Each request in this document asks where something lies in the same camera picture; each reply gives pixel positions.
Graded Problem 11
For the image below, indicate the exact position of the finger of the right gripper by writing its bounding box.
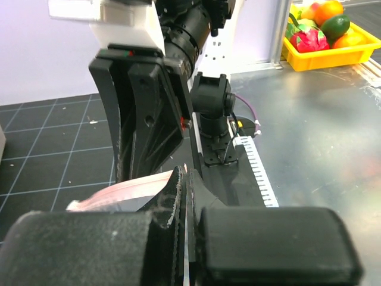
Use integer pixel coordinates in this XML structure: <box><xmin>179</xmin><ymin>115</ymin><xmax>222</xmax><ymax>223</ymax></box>
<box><xmin>114</xmin><ymin>57</ymin><xmax>191</xmax><ymax>179</ymax></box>
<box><xmin>89</xmin><ymin>57</ymin><xmax>123</xmax><ymax>182</ymax></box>

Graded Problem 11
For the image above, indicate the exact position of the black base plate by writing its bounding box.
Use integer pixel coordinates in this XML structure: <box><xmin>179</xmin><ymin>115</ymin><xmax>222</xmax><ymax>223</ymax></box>
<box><xmin>190</xmin><ymin>113</ymin><xmax>265</xmax><ymax>208</ymax></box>

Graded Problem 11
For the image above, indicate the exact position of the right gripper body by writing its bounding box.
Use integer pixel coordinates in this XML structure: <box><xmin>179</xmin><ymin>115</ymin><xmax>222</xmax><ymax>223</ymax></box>
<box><xmin>98</xmin><ymin>1</ymin><xmax>220</xmax><ymax>77</ymax></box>

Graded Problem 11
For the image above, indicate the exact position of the pink zipper dotted bag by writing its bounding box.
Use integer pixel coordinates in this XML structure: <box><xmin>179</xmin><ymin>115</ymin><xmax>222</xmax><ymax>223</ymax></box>
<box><xmin>65</xmin><ymin>171</ymin><xmax>173</xmax><ymax>212</ymax></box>

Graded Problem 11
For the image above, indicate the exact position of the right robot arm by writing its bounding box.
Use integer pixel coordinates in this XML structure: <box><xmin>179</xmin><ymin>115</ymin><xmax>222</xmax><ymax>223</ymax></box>
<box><xmin>89</xmin><ymin>1</ymin><xmax>243</xmax><ymax>182</ymax></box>

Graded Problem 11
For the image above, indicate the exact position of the black grid cutting mat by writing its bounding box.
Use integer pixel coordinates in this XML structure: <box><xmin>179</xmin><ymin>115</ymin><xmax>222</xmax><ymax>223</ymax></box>
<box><xmin>1</xmin><ymin>94</ymin><xmax>115</xmax><ymax>236</ymax></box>

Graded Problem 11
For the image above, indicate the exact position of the yellow tray with fruit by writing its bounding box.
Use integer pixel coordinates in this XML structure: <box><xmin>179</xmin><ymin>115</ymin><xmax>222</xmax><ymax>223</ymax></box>
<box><xmin>281</xmin><ymin>0</ymin><xmax>381</xmax><ymax>72</ymax></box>

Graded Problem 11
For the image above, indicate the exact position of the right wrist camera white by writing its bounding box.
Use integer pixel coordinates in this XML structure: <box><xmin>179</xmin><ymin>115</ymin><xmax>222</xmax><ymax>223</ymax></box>
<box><xmin>48</xmin><ymin>1</ymin><xmax>164</xmax><ymax>51</ymax></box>

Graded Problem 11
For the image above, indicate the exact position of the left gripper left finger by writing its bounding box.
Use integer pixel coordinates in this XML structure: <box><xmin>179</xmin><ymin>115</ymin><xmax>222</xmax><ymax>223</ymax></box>
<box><xmin>1</xmin><ymin>166</ymin><xmax>186</xmax><ymax>285</ymax></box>

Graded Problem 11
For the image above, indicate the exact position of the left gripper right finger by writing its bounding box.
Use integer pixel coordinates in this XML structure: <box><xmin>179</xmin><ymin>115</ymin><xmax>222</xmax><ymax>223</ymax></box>
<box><xmin>187</xmin><ymin>170</ymin><xmax>363</xmax><ymax>285</ymax></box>

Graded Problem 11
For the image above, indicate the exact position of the white slotted cable duct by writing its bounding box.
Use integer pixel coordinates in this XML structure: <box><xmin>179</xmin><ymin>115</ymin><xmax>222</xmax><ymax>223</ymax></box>
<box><xmin>235</xmin><ymin>136</ymin><xmax>279</xmax><ymax>207</ymax></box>

